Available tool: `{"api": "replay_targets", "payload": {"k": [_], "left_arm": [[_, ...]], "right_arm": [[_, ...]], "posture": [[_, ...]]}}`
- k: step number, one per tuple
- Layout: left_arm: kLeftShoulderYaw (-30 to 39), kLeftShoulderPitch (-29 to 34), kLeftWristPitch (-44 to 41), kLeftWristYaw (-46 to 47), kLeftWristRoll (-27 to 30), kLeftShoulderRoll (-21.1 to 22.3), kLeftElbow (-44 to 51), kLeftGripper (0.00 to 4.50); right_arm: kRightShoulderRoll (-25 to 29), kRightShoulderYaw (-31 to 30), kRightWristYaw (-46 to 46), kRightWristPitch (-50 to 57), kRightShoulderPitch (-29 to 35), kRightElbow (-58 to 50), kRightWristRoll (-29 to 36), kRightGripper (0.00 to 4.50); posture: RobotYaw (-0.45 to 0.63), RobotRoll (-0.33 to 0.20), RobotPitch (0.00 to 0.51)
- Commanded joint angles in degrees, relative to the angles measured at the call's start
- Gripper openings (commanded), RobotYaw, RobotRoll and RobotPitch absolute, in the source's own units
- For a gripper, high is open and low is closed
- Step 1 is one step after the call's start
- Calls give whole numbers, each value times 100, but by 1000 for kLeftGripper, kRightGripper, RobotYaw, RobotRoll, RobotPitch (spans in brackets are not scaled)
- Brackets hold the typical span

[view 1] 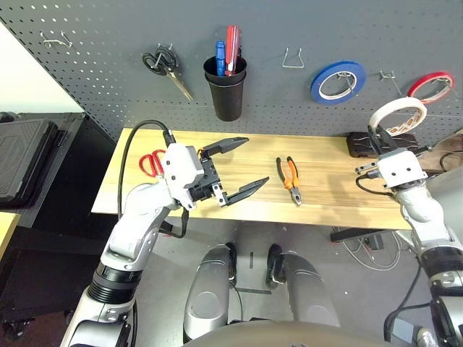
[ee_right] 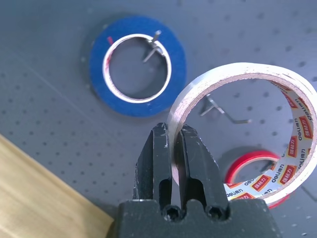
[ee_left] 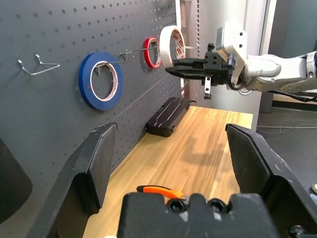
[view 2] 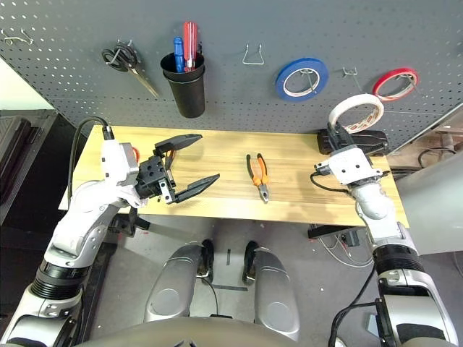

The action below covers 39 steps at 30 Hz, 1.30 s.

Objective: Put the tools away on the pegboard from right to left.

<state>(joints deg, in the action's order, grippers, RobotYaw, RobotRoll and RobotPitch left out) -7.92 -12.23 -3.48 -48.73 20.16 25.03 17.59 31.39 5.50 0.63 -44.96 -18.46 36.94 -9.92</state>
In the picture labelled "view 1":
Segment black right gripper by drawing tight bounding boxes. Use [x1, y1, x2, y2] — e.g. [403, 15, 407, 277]
[355, 124, 399, 176]

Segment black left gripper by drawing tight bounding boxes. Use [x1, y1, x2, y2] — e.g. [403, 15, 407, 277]
[189, 136, 271, 208]

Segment white tape roll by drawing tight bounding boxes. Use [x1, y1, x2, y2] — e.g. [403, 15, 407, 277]
[368, 97, 428, 138]

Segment orange black pliers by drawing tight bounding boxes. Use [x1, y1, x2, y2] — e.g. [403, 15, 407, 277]
[275, 155, 302, 208]

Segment red handled scissors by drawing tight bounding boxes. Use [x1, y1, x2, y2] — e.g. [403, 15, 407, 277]
[138, 148, 169, 179]

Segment grey metal pegboard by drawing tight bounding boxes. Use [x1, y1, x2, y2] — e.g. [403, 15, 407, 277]
[0, 0, 463, 141]

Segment black tool case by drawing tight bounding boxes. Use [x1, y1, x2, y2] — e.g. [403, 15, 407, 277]
[346, 131, 421, 159]

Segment black plastic cup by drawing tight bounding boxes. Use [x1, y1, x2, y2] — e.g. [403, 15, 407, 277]
[202, 54, 249, 123]

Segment red tape roll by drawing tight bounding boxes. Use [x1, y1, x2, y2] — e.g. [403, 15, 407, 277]
[407, 71, 456, 105]

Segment silver metal peg hook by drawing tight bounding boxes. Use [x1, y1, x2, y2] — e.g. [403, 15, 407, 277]
[155, 43, 175, 70]
[379, 69, 404, 97]
[336, 71, 358, 95]
[431, 78, 454, 92]

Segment blue tape roll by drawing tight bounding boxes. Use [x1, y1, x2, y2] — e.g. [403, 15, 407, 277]
[310, 60, 368, 106]

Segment silver robot left leg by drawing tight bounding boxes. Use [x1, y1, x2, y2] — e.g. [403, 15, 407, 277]
[182, 241, 238, 341]

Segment silver robot leg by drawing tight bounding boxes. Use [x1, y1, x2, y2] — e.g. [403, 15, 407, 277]
[265, 243, 341, 328]
[182, 241, 238, 341]

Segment silver robot right leg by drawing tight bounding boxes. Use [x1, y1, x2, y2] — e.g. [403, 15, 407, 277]
[265, 243, 341, 328]

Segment grey robot torso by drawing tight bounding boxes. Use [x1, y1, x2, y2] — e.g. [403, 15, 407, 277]
[182, 320, 385, 347]

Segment black cabinet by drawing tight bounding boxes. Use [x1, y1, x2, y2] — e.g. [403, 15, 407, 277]
[0, 111, 122, 341]

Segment black ribbed hard case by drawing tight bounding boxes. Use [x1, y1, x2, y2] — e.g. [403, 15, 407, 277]
[0, 111, 61, 211]

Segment silver double prong hook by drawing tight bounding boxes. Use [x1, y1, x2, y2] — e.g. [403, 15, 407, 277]
[39, 30, 74, 49]

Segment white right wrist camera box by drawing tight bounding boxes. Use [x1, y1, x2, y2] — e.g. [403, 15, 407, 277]
[375, 149, 428, 189]

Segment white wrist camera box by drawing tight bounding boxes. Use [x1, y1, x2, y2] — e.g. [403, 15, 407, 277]
[375, 149, 428, 189]
[160, 142, 205, 211]

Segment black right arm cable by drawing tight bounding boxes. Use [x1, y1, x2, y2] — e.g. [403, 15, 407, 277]
[355, 174, 436, 343]

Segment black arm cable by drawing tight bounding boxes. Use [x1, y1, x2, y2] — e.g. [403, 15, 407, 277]
[116, 119, 190, 240]
[355, 174, 436, 343]

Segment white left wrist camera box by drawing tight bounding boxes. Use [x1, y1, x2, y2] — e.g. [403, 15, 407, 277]
[160, 142, 205, 211]

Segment black looped floor cable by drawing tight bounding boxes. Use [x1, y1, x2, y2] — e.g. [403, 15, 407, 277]
[438, 149, 463, 173]

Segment black table support bracket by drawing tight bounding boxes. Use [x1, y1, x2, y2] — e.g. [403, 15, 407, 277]
[329, 227, 385, 244]

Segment black handled scissors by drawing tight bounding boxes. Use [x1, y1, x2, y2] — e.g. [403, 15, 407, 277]
[141, 43, 195, 103]

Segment blue handled screwdriver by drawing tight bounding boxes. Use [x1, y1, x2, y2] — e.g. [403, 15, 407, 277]
[215, 40, 227, 77]

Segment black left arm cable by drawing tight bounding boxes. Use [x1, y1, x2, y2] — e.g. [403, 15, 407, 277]
[116, 119, 190, 240]

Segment silver wire pliers holder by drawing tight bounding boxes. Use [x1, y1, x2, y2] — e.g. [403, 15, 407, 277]
[281, 47, 305, 69]

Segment white floor cable bundle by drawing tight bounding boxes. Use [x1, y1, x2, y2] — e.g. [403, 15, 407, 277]
[339, 234, 404, 273]

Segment thin black body cable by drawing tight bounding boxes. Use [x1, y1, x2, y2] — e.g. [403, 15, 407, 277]
[230, 284, 244, 323]

